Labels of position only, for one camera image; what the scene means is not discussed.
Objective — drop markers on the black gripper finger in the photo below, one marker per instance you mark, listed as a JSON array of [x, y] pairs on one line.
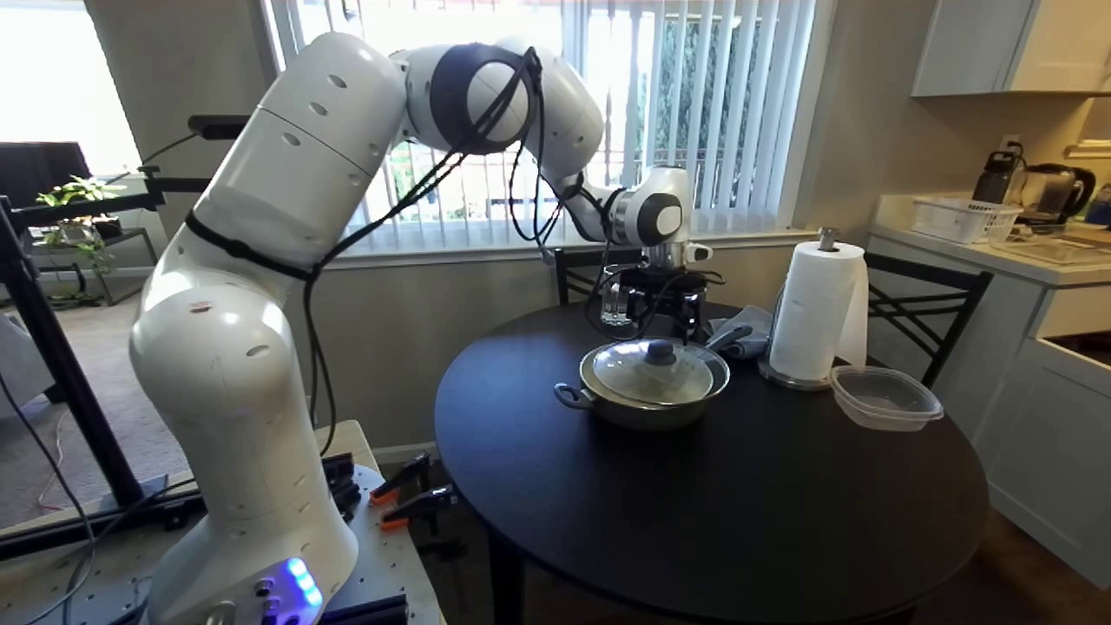
[[652, 326], [693, 321]]

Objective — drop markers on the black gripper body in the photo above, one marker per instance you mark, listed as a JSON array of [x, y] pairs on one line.
[[663, 289]]

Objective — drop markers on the glass pot lid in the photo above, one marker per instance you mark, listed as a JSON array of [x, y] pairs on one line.
[[632, 366]]

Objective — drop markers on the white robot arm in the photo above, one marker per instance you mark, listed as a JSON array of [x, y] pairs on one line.
[[228, 336]]

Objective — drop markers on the grey cooking pot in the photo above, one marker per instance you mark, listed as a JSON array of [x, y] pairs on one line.
[[642, 416]]

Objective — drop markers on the clear glass mug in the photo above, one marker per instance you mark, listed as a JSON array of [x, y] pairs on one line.
[[612, 304]]

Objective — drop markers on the black chair behind table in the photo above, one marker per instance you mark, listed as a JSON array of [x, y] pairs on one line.
[[581, 266]]

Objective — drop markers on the white paper towel roll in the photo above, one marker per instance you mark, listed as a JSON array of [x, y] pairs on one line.
[[821, 317]]

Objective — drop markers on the round black table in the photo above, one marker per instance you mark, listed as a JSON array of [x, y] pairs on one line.
[[766, 512]]

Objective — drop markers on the white vertical window blinds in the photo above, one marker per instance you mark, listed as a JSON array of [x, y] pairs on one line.
[[706, 85]]

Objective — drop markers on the clear countertop storage bin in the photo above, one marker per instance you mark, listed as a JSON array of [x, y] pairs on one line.
[[961, 222]]

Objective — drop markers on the black chair near counter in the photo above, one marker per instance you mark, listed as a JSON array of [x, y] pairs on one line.
[[931, 321]]

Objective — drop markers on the black electric kettle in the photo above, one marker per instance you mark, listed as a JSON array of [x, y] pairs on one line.
[[1053, 196]]

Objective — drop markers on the white upper kitchen cabinet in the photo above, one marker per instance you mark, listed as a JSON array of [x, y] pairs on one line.
[[1014, 47]]

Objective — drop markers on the green potted plant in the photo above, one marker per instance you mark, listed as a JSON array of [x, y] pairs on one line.
[[83, 222]]

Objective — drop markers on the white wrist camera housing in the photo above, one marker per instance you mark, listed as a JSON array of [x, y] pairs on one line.
[[696, 252]]

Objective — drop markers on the black camera tripod stand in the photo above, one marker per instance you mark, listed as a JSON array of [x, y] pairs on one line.
[[44, 165]]

